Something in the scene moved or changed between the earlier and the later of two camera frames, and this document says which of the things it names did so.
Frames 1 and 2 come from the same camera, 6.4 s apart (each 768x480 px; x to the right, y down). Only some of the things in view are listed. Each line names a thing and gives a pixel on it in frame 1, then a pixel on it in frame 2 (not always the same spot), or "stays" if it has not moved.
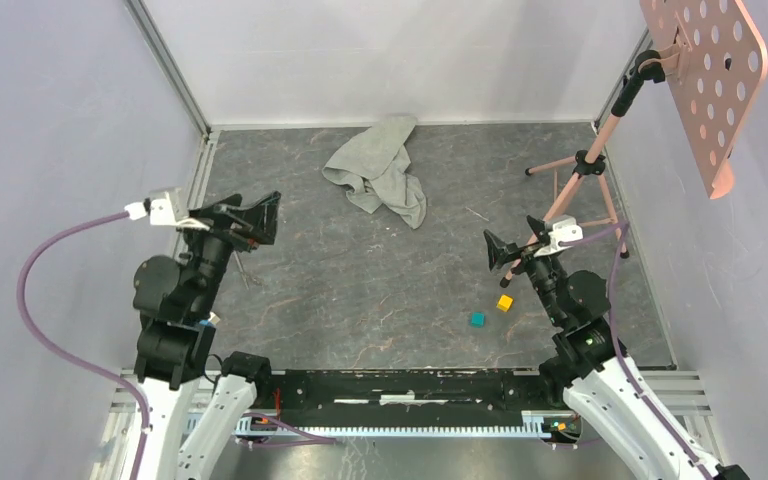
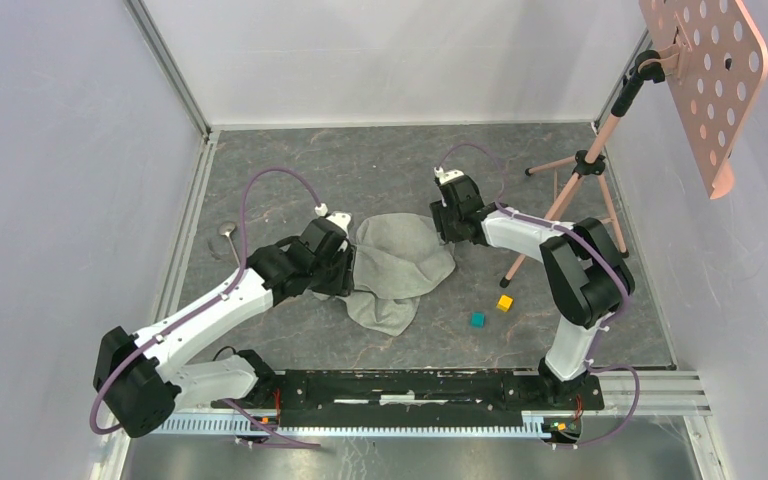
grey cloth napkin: [374, 166] to [396, 256]
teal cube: [477, 319] stays
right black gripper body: [543, 267] to [446, 221]
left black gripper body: [236, 235] to [335, 278]
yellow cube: [504, 303] stays
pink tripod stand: [589, 163] stays
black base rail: [419, 398] stays
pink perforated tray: [725, 61] stays
